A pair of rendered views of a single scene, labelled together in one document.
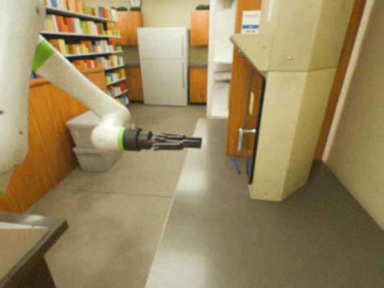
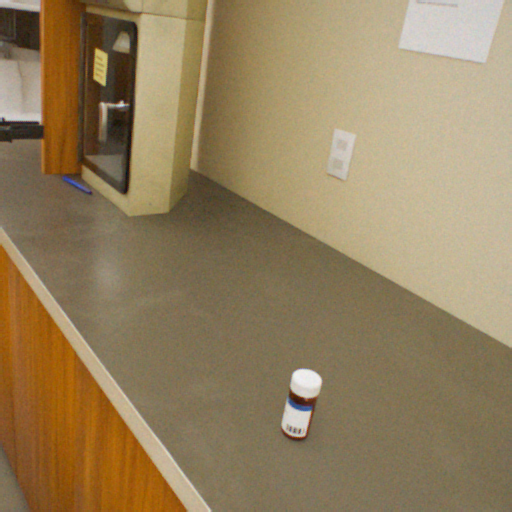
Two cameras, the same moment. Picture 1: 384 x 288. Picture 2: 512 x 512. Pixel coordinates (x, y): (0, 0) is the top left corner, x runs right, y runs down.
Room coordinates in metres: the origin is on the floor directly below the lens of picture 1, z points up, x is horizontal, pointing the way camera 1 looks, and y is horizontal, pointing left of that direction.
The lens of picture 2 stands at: (-0.38, 0.48, 1.43)
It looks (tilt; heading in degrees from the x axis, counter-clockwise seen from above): 24 degrees down; 312
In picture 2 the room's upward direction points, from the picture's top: 9 degrees clockwise
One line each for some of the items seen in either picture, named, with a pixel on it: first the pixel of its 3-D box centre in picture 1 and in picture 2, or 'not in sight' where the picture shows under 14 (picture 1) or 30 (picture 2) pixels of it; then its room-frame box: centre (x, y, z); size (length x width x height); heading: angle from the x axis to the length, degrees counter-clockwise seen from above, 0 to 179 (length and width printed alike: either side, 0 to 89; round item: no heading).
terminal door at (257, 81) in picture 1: (250, 124); (104, 101); (0.85, -0.24, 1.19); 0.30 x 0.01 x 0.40; 173
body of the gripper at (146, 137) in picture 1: (153, 140); not in sight; (0.79, 0.16, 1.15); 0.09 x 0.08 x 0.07; 83
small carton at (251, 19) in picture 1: (250, 23); not in sight; (0.78, -0.18, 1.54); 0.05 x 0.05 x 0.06; 78
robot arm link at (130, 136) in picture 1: (134, 138); not in sight; (0.80, 0.23, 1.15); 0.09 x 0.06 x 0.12; 173
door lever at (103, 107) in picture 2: (245, 139); (110, 121); (0.75, -0.19, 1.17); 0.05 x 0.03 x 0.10; 83
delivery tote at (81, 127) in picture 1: (97, 127); not in sight; (2.70, 1.22, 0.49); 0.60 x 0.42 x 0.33; 173
